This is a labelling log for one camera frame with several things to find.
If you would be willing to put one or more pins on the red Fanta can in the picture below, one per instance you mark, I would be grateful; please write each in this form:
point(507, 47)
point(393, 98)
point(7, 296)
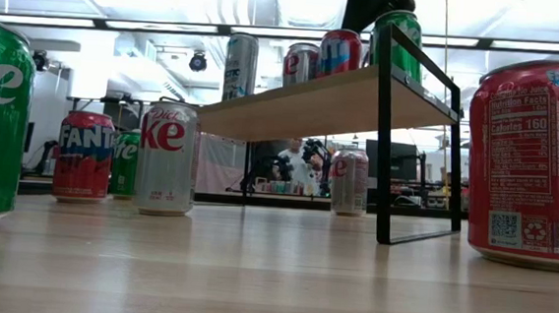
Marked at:
point(530, 169)
point(338, 52)
point(83, 162)

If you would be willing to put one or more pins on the black metal table frame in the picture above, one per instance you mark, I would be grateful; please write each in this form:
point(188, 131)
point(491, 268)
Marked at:
point(217, 199)

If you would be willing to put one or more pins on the white curtain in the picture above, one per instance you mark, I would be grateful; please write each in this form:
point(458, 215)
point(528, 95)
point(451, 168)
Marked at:
point(217, 167)

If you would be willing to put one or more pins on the white blue Celsius can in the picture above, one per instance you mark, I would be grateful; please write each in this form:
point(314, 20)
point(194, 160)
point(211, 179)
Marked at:
point(240, 65)

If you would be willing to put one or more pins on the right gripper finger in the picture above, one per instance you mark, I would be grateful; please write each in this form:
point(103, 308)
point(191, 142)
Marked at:
point(355, 19)

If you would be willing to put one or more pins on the background black robot arm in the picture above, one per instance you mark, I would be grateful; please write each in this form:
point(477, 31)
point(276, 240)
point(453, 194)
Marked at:
point(271, 168)
point(317, 151)

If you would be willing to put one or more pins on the black computer monitor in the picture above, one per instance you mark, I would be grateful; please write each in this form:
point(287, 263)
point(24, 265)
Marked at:
point(390, 159)

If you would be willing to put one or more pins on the black ceiling camera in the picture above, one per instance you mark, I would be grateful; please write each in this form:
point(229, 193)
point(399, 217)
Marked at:
point(39, 61)
point(197, 62)

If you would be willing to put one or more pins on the silver Diet Coke can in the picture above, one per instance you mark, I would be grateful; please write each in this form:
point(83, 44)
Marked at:
point(300, 64)
point(349, 181)
point(166, 168)

